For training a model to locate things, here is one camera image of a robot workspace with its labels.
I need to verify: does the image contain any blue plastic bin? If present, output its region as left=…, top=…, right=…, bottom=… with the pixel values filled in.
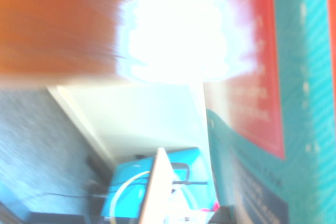
left=101, top=147, right=208, bottom=220

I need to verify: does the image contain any pale flat board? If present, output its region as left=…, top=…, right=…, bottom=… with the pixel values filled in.
left=138, top=147, right=174, bottom=224

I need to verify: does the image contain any teal and red paperback book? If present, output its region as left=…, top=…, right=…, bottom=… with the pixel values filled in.
left=203, top=0, right=336, bottom=224

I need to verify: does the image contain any wooden bookshelf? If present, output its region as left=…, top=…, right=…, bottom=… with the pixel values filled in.
left=0, top=0, right=137, bottom=83

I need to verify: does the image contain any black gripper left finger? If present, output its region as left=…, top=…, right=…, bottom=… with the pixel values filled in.
left=209, top=205, right=237, bottom=224

